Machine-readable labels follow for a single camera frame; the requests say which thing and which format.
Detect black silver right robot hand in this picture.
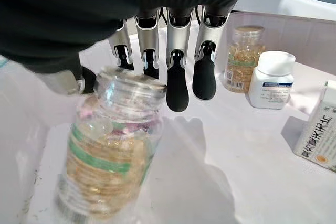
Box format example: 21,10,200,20
0,0,257,113

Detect clear yellow capsule bottle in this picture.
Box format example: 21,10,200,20
223,25,267,94
56,65,169,221

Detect blue white cart drawer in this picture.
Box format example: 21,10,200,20
0,0,336,224

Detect white pill bottle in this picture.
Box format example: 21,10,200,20
247,50,296,110

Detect white box green wave print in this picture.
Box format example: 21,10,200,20
292,80,336,174

